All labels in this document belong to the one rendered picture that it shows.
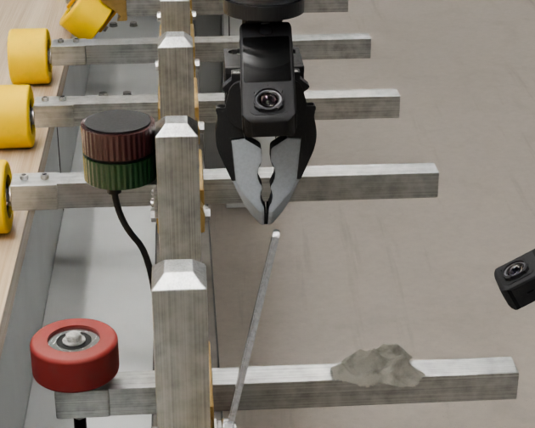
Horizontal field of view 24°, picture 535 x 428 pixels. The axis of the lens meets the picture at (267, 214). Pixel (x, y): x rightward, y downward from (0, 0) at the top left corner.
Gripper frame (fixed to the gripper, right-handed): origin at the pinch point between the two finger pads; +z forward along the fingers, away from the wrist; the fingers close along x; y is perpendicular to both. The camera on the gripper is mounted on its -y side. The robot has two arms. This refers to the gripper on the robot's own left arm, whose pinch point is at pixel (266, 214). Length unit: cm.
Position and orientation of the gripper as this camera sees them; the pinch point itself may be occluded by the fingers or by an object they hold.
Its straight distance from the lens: 114.2
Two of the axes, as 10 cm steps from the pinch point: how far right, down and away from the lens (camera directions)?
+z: 0.0, 9.1, 4.2
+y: -0.6, -4.1, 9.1
